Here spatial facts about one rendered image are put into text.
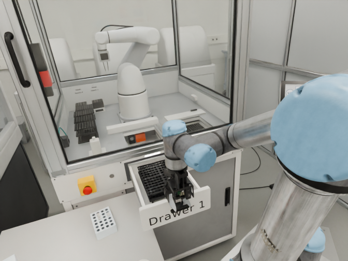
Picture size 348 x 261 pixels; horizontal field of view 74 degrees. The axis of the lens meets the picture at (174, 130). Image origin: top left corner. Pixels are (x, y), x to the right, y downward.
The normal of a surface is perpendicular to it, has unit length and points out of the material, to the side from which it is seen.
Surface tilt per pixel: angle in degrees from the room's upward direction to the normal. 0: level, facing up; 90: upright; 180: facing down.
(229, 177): 90
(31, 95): 90
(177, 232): 90
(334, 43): 90
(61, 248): 0
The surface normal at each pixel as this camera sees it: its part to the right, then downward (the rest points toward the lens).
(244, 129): -0.91, -0.13
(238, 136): -0.87, 0.22
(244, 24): 0.35, 0.39
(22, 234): -0.07, -0.89
